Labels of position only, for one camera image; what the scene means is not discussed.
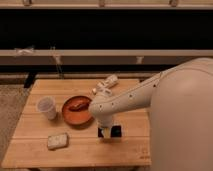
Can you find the orange bowl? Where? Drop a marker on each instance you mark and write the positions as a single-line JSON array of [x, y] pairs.
[[76, 117]]

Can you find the brown food in bowl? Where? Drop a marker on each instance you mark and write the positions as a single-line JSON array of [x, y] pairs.
[[79, 106]]

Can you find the white crumpled wrapper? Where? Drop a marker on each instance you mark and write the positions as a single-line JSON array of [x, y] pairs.
[[109, 82]]

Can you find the wooden table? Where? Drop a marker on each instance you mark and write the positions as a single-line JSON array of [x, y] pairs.
[[28, 146]]

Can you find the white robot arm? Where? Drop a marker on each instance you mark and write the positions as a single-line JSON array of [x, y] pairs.
[[180, 103]]

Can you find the black eraser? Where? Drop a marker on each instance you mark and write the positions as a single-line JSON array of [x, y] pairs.
[[116, 131]]

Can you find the translucent plastic cup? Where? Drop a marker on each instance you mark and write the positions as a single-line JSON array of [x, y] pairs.
[[46, 105]]

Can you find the white sponge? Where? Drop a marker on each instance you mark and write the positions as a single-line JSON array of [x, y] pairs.
[[57, 141]]

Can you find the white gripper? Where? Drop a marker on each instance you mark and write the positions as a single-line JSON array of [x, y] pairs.
[[106, 123]]

